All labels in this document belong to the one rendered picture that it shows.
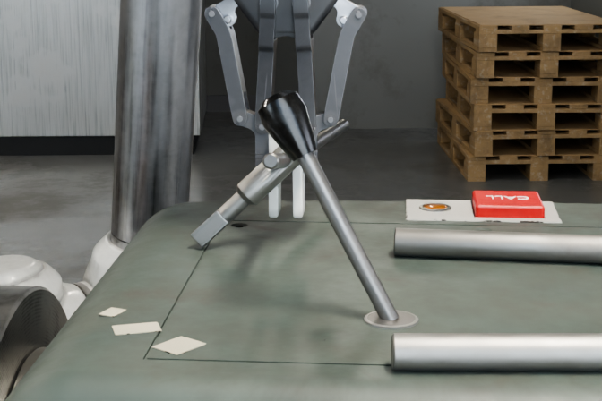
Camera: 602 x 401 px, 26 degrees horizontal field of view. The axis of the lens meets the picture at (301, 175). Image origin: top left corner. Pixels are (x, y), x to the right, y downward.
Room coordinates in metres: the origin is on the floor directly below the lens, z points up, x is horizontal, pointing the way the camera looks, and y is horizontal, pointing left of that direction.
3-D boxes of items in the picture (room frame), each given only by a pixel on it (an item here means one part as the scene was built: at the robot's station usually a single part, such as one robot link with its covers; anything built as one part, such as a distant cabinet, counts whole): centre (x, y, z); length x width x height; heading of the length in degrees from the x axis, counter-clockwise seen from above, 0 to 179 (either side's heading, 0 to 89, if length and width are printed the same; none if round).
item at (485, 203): (1.13, -0.18, 1.26); 0.06 x 0.06 x 0.02; 86
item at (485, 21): (7.48, -1.29, 0.43); 1.20 x 0.85 x 0.85; 3
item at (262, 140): (1.04, 0.04, 1.34); 0.03 x 0.01 x 0.05; 86
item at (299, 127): (0.86, 0.01, 1.38); 0.04 x 0.03 x 0.05; 86
